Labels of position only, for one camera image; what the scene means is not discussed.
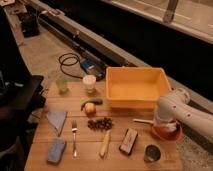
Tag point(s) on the red bowl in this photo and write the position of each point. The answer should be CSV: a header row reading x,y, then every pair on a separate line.
x,y
168,132

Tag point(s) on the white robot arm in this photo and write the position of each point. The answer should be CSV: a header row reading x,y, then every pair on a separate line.
x,y
174,105

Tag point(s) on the white paper cup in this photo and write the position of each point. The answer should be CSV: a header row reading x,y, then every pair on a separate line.
x,y
89,82

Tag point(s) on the green chili pepper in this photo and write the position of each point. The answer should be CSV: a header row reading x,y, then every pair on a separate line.
x,y
97,101

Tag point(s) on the yellow plastic bin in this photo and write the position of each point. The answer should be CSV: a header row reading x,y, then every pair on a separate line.
x,y
135,87

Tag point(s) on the blue black power device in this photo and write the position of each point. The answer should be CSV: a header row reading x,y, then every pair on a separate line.
x,y
92,68

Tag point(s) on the yellow apple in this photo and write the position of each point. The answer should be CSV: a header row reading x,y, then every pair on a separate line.
x,y
90,108

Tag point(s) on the dark grape bunch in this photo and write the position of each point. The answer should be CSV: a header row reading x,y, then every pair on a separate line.
x,y
100,124

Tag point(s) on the green plastic cup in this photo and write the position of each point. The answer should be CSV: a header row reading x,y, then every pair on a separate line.
x,y
61,85

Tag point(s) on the silver fork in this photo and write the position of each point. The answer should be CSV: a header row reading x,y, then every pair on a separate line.
x,y
74,131

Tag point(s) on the black white eraser block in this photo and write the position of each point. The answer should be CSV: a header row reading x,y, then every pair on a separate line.
x,y
128,141

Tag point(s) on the blue folded cloth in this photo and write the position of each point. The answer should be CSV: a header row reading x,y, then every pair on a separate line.
x,y
56,117

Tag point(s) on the small metal cup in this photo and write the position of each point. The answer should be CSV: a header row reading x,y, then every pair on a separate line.
x,y
152,153

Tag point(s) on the blue sponge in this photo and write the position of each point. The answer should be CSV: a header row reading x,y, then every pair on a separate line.
x,y
55,151

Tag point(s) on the black chair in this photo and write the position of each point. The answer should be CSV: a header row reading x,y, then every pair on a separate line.
x,y
19,97

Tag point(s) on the black box on floor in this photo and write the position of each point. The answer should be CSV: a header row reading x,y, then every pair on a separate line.
x,y
29,25

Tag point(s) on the metal rail beam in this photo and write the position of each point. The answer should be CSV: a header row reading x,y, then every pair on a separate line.
x,y
110,50

